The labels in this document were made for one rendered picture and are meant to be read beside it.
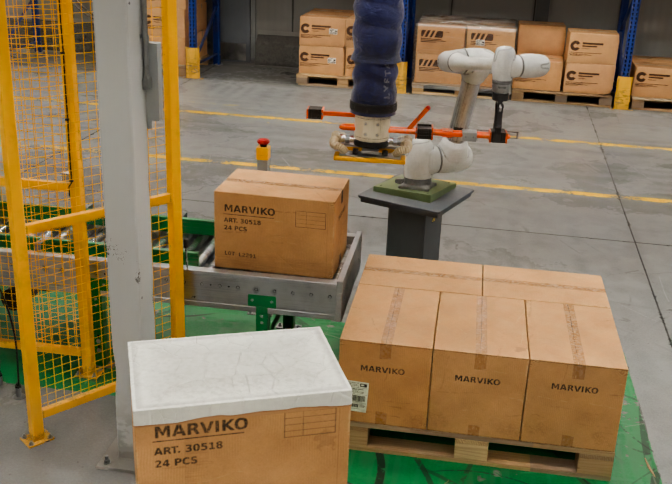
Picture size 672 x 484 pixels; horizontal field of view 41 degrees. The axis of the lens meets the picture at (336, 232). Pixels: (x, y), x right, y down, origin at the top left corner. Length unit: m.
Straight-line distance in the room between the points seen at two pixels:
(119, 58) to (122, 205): 0.56
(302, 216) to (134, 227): 1.05
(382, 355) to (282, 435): 1.36
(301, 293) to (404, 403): 0.76
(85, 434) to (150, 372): 1.68
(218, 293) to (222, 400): 1.95
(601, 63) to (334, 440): 9.27
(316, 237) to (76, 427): 1.41
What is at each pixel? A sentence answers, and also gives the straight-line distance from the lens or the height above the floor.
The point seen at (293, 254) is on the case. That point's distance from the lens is 4.42.
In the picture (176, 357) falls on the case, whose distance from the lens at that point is 2.74.
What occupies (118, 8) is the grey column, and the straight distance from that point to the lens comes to 3.39.
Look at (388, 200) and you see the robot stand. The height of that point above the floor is 0.75.
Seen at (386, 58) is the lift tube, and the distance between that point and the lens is 4.20.
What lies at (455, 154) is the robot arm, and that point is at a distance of 5.09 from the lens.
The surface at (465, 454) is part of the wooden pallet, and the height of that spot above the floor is 0.05.
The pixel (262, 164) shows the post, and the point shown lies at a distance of 5.02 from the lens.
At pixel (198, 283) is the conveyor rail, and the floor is 0.53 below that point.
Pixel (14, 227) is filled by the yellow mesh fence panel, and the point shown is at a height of 1.02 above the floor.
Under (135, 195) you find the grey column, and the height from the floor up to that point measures 1.21.
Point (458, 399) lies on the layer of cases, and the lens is 3.96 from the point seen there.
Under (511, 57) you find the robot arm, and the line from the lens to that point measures 4.29.
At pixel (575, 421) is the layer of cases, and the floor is 0.27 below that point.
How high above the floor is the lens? 2.32
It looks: 21 degrees down
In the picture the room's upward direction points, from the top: 2 degrees clockwise
